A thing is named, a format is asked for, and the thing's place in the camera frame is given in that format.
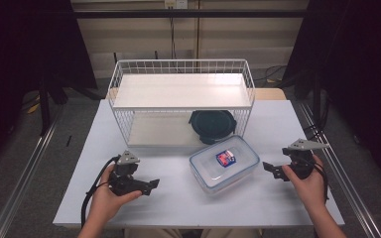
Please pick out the black horizontal bar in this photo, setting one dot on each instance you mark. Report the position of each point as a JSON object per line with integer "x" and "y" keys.
{"x": 185, "y": 13}

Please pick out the dark curtain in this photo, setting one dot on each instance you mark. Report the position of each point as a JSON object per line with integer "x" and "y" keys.
{"x": 20, "y": 66}
{"x": 360, "y": 82}

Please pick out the person's left hand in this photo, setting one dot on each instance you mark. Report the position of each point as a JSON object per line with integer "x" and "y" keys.
{"x": 105, "y": 205}

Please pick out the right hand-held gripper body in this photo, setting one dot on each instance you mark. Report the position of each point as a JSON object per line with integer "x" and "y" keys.
{"x": 301, "y": 158}

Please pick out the metal floor rail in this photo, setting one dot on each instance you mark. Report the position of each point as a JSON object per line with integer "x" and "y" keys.
{"x": 23, "y": 175}
{"x": 344, "y": 178}

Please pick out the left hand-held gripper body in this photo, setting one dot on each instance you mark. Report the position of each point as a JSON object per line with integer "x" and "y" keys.
{"x": 125, "y": 183}

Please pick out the white wall socket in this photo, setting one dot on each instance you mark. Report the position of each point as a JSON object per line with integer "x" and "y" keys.
{"x": 176, "y": 3}

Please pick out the black stand post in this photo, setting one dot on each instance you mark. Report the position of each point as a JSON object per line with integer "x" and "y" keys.
{"x": 44, "y": 109}

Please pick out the wooden table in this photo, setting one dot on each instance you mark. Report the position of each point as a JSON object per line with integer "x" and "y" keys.
{"x": 271, "y": 94}

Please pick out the round container with teal lid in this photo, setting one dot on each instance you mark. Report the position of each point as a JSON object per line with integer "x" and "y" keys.
{"x": 213, "y": 125}

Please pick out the small black stick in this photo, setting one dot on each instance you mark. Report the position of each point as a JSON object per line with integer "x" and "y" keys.
{"x": 68, "y": 141}

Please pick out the person's right hand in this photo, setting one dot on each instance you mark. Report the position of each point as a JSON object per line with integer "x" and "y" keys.
{"x": 311, "y": 191}

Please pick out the clear rectangular container blue seal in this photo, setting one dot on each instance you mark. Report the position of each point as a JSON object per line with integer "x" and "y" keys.
{"x": 223, "y": 165}

